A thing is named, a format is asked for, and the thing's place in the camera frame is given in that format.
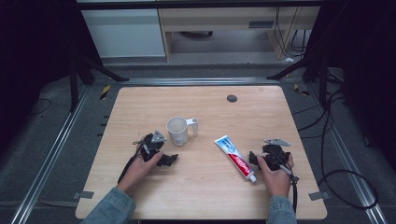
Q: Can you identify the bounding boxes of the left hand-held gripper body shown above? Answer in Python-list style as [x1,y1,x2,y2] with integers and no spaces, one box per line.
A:
[134,129,168,163]

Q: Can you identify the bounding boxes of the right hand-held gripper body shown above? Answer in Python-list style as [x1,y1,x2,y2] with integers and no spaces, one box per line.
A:
[261,137,292,172]

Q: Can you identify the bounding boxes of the person's left hand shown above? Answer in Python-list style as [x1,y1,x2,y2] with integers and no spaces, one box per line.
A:
[116,150,164,194]

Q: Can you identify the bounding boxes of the person's right hand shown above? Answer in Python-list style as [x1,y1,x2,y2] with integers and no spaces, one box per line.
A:
[256,153,295,198]

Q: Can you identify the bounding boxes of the white red blue toothpaste tube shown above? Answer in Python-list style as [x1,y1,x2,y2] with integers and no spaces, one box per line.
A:
[214,134,258,184]

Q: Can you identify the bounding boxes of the yellow black tape strip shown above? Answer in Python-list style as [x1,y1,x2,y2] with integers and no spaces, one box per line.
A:
[99,84,112,101]
[292,82,311,97]

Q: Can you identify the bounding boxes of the black metal stand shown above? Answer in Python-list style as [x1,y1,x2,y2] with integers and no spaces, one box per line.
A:
[68,55,131,112]
[266,54,332,108]

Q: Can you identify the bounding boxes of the white cabinet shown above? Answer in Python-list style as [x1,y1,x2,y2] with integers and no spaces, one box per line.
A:
[80,7,166,59]

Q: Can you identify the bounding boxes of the white cup with handle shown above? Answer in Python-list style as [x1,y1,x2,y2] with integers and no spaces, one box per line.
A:
[165,116,200,147]

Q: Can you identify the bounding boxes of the left hand-held gripper black cable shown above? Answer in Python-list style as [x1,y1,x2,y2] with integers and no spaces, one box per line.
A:
[117,140,148,185]

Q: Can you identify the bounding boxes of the hand-held gripper black cable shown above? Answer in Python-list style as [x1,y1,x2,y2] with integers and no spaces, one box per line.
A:
[279,163,301,215]
[117,140,148,185]

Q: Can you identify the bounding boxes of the right hand-held gripper black cable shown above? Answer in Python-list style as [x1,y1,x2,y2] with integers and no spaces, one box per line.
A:
[279,163,301,215]

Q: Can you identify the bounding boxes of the long black floor cable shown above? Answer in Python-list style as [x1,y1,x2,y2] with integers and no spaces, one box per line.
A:
[319,88,380,210]

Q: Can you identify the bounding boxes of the grey table bracket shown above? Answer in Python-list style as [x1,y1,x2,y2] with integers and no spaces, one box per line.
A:
[308,190,332,202]
[72,190,95,201]

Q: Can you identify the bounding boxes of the metal floor rail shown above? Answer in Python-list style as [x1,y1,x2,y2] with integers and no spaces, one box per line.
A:
[9,86,92,224]
[307,83,389,224]
[119,77,280,87]

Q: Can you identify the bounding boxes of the thin black floor cable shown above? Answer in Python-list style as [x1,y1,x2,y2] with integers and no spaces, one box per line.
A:
[27,97,52,117]

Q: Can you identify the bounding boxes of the black hanging cables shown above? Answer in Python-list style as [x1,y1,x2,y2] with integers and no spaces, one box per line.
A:
[273,7,310,59]

